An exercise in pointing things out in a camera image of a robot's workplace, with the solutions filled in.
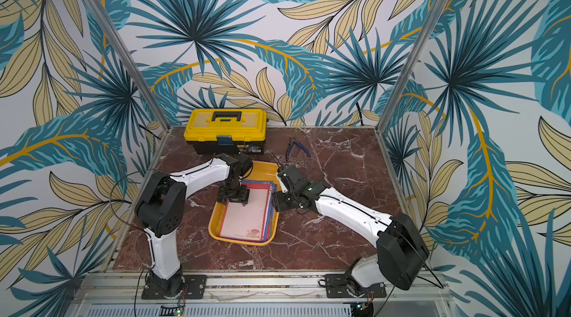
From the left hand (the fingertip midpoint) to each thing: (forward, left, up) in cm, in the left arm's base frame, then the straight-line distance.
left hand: (236, 205), depth 89 cm
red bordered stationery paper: (-7, -6, 0) cm, 9 cm away
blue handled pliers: (+35, -26, -2) cm, 43 cm away
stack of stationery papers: (-4, -14, -1) cm, 14 cm away
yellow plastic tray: (+17, -9, -1) cm, 19 cm away
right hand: (-1, -17, +8) cm, 19 cm away
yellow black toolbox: (+28, +6, +14) cm, 32 cm away
